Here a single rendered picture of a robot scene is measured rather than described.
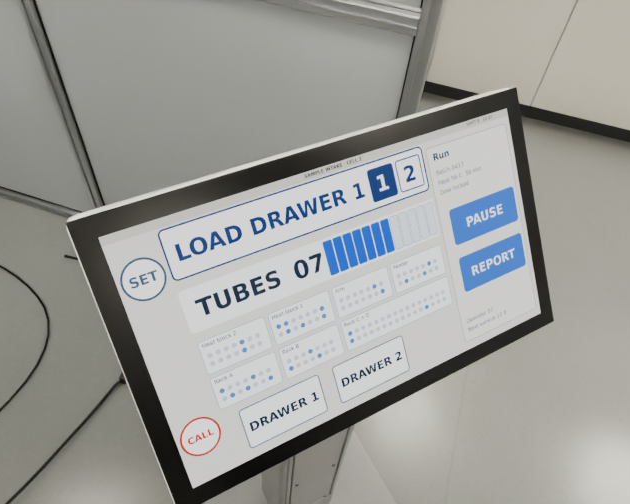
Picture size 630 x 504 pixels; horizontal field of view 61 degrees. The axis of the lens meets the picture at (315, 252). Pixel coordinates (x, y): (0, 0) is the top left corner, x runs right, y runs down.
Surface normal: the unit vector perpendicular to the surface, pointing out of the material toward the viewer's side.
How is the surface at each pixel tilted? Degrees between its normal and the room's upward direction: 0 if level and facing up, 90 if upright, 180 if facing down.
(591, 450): 0
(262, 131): 90
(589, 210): 0
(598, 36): 90
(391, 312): 50
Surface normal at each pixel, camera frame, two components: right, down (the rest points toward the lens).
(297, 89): -0.32, 0.72
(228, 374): 0.40, 0.13
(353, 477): 0.14, -0.66
